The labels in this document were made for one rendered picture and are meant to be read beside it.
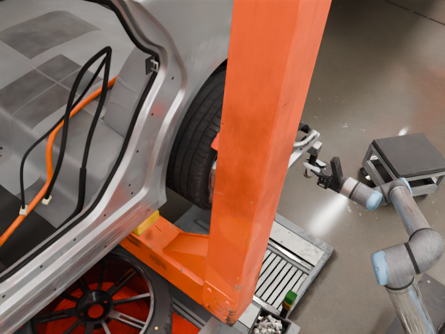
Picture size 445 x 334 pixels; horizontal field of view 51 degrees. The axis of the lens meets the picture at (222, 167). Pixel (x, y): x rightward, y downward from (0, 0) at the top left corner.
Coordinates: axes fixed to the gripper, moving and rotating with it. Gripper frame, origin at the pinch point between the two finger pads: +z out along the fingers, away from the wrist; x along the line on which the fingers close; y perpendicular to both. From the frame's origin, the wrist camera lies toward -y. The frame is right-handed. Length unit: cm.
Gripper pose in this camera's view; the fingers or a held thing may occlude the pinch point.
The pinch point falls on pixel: (307, 161)
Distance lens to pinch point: 223.6
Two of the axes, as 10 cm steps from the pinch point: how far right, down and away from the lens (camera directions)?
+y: -0.8, 6.9, 7.2
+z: -8.0, -4.7, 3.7
